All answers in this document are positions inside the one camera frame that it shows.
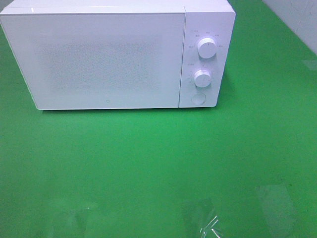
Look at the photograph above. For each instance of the round white door release button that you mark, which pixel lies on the round white door release button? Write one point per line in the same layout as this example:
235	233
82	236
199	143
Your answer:
198	98

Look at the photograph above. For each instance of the white microwave knob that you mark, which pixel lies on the white microwave knob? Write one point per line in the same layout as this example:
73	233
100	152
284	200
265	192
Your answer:
207	47
202	78

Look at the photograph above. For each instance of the white microwave door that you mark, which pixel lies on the white microwave door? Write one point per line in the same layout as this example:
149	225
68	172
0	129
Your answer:
99	61

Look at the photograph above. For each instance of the white microwave oven body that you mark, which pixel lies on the white microwave oven body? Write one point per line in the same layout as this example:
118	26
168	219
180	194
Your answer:
203	18

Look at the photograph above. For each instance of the clear tape patch on table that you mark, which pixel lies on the clear tape patch on table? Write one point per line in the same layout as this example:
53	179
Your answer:
201	219

